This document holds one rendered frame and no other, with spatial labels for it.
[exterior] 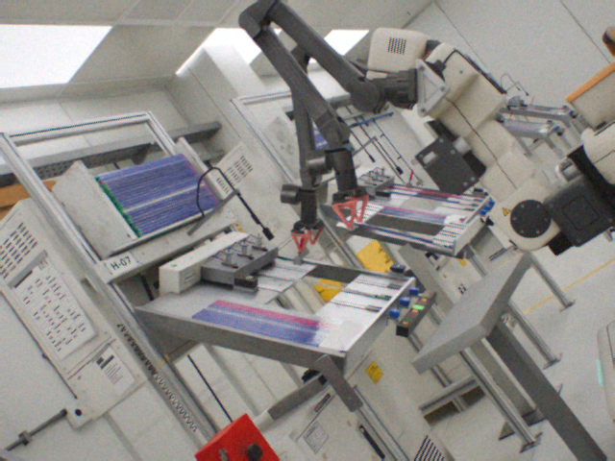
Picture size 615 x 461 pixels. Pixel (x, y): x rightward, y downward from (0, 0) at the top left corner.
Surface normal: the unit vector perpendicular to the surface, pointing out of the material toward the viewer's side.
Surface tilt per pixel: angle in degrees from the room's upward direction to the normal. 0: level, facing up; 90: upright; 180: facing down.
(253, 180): 90
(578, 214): 90
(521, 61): 90
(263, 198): 90
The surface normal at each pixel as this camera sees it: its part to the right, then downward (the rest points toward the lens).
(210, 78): -0.41, 0.24
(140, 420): 0.69, -0.55
